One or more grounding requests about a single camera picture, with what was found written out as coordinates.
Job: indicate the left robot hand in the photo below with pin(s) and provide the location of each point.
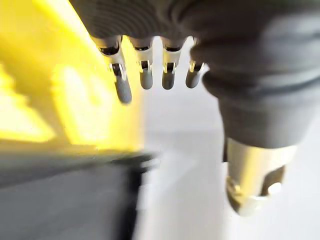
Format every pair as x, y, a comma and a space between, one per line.
225, 50

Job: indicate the dark grey box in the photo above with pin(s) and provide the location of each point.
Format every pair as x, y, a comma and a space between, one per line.
67, 195

